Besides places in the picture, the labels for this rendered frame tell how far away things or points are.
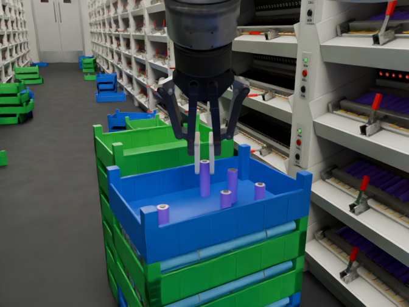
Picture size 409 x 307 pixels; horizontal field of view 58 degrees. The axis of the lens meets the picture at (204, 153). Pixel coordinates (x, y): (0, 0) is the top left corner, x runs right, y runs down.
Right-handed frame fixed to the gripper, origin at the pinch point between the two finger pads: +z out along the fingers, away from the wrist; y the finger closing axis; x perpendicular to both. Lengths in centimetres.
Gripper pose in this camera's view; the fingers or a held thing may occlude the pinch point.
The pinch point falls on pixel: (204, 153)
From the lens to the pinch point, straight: 60.5
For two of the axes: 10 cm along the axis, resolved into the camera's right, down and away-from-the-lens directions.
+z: 0.1, 7.3, 6.9
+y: 10.0, 0.1, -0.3
